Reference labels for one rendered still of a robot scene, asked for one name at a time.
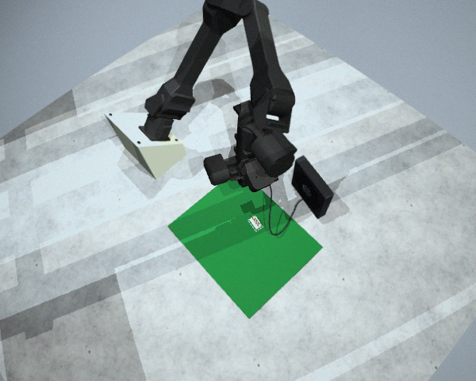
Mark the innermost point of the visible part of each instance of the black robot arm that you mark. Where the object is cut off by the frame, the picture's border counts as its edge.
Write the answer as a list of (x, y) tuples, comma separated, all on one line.
[(271, 91)]

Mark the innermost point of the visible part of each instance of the black connector plug with cable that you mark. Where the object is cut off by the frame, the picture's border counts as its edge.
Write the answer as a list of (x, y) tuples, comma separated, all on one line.
[(244, 184)]

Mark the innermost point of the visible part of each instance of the green circuit board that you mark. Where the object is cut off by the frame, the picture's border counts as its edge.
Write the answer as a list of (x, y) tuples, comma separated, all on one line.
[(227, 232)]

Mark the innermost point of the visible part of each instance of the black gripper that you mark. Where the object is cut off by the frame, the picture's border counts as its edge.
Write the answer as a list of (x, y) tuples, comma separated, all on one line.
[(221, 170)]

